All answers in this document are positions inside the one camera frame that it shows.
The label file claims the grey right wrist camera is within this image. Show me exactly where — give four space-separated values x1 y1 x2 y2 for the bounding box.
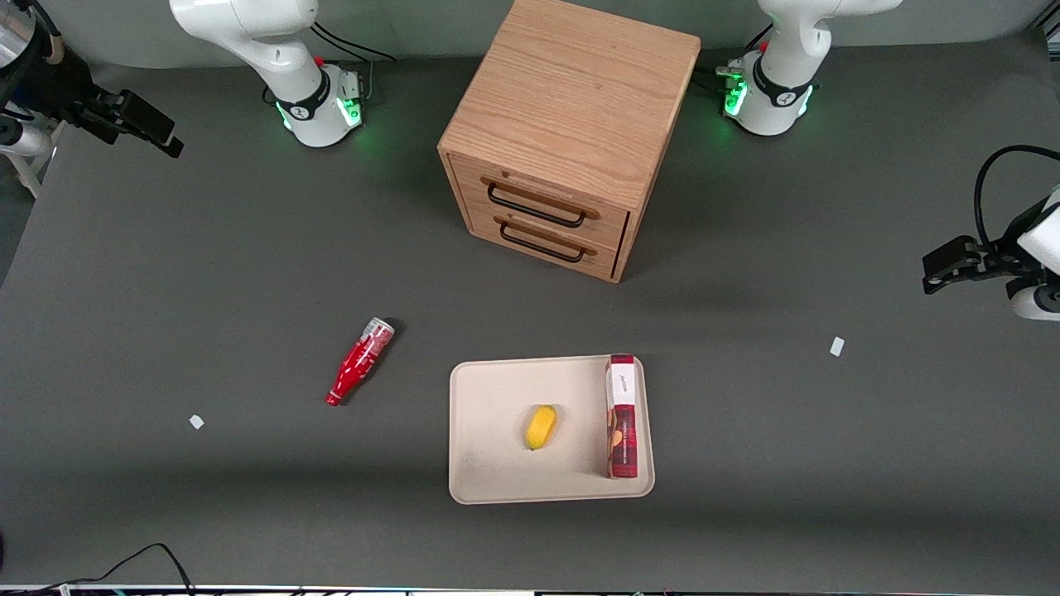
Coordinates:
0 114 55 160

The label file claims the beige rectangular tray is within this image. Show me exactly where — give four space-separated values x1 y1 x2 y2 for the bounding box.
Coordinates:
448 355 656 506

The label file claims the wooden two-drawer cabinet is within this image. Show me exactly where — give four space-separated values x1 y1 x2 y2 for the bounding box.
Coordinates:
437 0 703 285

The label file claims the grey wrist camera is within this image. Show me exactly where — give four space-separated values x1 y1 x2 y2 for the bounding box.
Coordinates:
0 114 55 160
1006 277 1060 322

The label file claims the black left base cable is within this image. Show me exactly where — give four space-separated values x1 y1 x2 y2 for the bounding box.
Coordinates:
694 25 775 94

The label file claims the red ketchup bottle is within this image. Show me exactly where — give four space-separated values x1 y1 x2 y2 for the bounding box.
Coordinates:
325 317 396 408

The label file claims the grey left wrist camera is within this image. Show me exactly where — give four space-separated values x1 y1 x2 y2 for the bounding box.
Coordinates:
1006 277 1060 322

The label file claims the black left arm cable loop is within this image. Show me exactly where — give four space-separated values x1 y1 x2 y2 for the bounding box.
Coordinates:
973 145 1060 246

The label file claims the yellow lemon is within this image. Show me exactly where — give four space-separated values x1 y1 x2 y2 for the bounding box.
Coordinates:
525 404 558 452

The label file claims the black drawer handle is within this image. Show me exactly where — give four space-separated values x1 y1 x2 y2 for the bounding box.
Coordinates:
499 219 586 265
486 182 587 229

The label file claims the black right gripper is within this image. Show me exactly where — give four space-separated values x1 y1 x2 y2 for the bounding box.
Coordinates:
0 31 185 159

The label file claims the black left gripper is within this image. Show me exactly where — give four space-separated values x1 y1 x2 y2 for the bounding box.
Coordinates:
923 199 1046 296

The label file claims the black right base cable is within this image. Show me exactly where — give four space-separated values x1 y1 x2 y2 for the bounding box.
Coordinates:
311 21 398 64

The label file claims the black base cable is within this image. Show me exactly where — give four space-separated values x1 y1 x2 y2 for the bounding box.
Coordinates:
694 25 775 94
311 21 398 64

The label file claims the grey white chair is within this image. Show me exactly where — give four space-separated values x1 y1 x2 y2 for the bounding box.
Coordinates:
0 112 60 200

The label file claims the red white snack box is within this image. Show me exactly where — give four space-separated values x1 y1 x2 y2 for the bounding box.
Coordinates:
605 354 639 480

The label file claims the black cable at table edge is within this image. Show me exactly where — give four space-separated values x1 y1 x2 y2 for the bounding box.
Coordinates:
0 543 196 595

